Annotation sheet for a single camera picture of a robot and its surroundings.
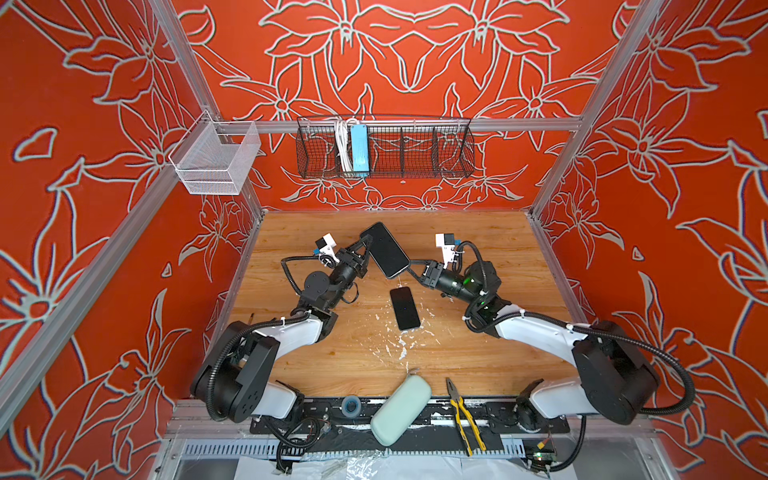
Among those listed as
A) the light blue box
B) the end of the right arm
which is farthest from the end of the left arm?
the light blue box

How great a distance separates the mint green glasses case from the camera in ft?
2.30

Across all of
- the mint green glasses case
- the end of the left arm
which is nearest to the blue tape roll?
the mint green glasses case

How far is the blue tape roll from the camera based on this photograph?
75 cm

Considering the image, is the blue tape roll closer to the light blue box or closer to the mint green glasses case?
the mint green glasses case

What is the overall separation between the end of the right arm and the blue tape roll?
0.38 metres

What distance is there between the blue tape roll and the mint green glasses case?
5 centimetres

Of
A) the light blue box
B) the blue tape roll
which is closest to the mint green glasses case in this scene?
the blue tape roll

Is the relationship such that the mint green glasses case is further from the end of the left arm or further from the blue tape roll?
the end of the left arm

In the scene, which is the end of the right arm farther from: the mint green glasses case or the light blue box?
the light blue box

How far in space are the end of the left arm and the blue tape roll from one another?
32 cm

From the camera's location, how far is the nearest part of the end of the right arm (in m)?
0.67

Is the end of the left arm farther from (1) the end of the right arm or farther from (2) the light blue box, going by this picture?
(2) the light blue box

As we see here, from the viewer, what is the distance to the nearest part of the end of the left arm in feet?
2.29

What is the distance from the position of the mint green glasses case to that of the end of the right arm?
281 millimetres
